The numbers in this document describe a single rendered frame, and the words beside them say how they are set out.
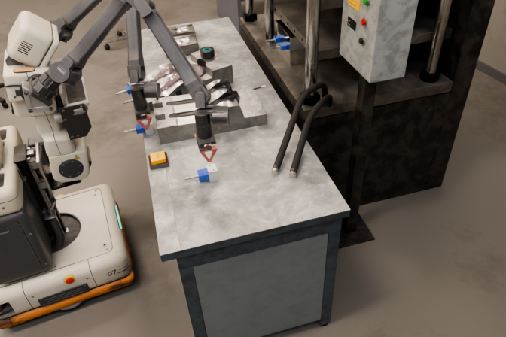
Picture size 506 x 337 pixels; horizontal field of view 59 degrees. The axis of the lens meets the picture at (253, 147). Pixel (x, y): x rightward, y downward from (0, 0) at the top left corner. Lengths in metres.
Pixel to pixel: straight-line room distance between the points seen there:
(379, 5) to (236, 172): 0.84
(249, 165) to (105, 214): 1.00
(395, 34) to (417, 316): 1.35
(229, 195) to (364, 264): 1.07
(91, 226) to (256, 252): 1.09
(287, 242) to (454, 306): 1.08
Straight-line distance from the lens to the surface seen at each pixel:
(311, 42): 2.10
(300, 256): 1.81
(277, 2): 2.82
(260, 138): 2.00
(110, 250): 2.36
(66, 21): 2.15
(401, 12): 1.81
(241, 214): 1.65
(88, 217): 2.57
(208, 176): 1.77
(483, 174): 3.30
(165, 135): 2.01
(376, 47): 1.82
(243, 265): 1.75
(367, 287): 2.47
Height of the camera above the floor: 1.99
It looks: 38 degrees down
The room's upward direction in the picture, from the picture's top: 3 degrees counter-clockwise
